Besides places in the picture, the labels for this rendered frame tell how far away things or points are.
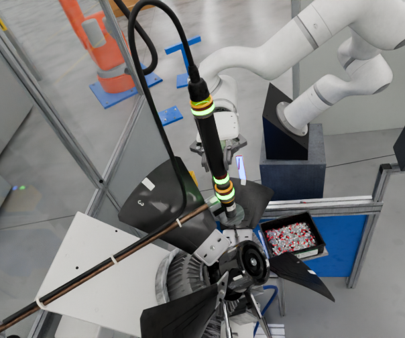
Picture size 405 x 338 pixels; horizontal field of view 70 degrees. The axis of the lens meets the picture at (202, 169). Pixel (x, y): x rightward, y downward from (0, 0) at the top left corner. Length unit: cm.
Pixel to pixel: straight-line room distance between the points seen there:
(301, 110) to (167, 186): 77
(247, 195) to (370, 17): 59
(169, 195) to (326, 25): 53
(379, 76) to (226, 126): 69
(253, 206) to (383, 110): 219
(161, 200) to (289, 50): 48
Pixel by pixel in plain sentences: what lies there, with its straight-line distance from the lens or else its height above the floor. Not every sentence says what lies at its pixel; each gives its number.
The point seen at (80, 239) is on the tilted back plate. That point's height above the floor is 133.
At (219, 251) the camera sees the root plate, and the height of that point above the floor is 124.
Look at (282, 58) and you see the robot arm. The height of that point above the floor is 161.
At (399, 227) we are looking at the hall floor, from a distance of 243.
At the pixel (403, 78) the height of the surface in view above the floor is 51.
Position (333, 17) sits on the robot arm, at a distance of 76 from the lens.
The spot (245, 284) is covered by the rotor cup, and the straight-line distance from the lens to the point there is 79.
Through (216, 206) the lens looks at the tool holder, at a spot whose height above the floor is 139.
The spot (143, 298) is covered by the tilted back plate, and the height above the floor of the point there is 116.
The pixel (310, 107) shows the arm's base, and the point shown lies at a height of 118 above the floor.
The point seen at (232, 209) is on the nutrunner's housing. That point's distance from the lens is 75.
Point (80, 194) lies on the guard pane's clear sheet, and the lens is 141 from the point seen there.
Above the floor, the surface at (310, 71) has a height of 69.
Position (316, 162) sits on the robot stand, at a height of 93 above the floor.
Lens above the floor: 194
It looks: 43 degrees down
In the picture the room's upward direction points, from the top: 18 degrees counter-clockwise
